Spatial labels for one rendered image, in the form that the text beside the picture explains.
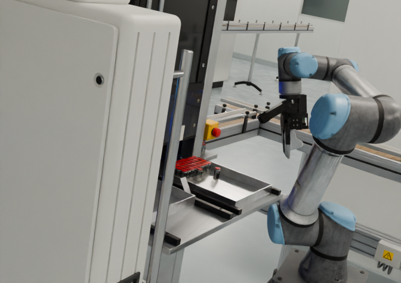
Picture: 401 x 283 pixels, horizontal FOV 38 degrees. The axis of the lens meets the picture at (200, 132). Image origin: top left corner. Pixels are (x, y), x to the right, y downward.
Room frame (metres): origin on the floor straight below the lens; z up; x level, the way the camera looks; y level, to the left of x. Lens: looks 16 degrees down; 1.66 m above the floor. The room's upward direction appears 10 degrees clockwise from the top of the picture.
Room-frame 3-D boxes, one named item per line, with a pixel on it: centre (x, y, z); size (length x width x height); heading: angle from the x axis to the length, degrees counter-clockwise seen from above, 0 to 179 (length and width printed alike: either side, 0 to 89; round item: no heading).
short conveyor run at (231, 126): (2.68, -0.06, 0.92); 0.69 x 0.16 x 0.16; 147
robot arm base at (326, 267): (1.65, -0.45, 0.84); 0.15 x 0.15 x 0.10
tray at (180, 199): (1.80, 0.19, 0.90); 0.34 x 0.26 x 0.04; 57
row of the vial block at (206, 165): (2.07, -0.01, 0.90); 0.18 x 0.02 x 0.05; 148
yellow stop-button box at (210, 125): (2.36, -0.02, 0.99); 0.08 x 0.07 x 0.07; 57
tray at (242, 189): (2.03, -0.08, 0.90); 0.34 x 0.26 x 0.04; 57
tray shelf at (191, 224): (1.90, 0.04, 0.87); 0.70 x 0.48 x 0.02; 147
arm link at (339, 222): (1.65, -0.44, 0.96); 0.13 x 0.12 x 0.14; 102
